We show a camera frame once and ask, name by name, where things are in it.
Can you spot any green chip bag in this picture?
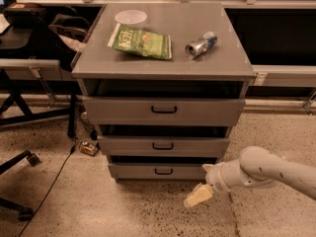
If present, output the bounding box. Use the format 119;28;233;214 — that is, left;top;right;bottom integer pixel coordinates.
108;23;172;60

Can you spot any grey drawer cabinet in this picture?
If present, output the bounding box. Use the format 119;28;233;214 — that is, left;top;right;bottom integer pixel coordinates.
70;2;257;184

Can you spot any black floor cable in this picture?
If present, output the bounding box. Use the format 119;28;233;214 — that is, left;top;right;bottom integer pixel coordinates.
16;143;77;237

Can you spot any silver blue soda can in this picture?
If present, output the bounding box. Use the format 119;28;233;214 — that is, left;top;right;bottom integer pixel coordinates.
185;32;217;59

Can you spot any black office chair base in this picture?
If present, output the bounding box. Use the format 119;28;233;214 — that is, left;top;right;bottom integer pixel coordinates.
0;149;41;221

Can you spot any clear plastic bowl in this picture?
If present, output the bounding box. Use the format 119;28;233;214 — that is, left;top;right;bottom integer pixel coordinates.
115;10;147;27

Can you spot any grey top drawer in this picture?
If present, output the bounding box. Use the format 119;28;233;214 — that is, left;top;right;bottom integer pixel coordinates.
83;97;245;126

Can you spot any black desk frame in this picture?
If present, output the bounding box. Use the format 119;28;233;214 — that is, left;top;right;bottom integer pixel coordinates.
0;58;80;138

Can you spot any small jar on floor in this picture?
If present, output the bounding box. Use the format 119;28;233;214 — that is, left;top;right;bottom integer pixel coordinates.
79;141;98;156

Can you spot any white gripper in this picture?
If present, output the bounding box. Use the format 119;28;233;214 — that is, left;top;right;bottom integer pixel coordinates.
184;163;230;207

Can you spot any grey drawer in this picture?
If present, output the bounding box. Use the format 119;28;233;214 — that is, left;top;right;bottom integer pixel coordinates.
83;97;245;126
109;163;206;181
99;136;229;158

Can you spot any grey bottom drawer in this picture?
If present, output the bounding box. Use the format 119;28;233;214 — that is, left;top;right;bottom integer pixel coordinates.
109;163;206;181

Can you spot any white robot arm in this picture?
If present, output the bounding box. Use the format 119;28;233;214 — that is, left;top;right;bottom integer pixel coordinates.
184;146;316;207

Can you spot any grey middle drawer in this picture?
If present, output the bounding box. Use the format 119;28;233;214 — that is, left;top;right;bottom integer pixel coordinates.
99;136;229;158

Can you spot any black bag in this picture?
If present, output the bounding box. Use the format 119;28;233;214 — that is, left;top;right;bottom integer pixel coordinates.
0;3;91;71

